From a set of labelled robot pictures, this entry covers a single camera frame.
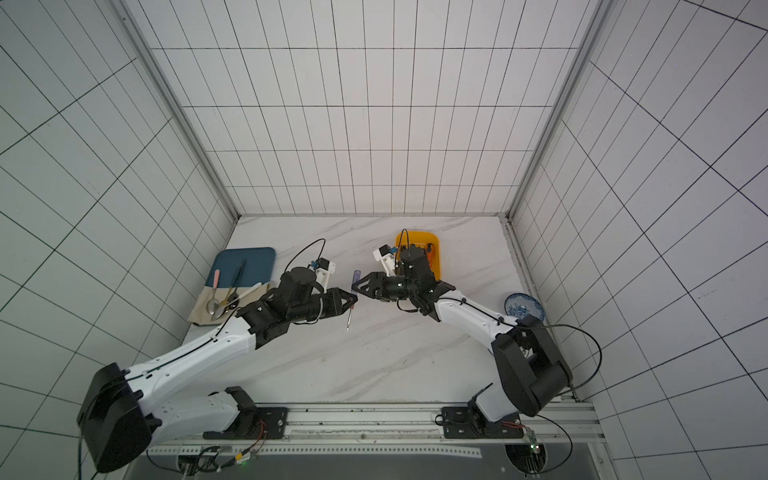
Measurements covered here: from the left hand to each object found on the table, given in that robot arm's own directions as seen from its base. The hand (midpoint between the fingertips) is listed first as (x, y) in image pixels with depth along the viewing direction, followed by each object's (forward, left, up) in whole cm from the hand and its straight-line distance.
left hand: (351, 305), depth 77 cm
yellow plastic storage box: (+34, -22, -14) cm, 43 cm away
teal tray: (+22, +36, -16) cm, 46 cm away
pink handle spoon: (+8, +47, -16) cm, 50 cm away
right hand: (+2, +1, +2) cm, 3 cm away
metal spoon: (+5, +44, -16) cm, 47 cm away
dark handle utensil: (+15, +42, -15) cm, 47 cm away
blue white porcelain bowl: (+8, -52, -14) cm, 54 cm away
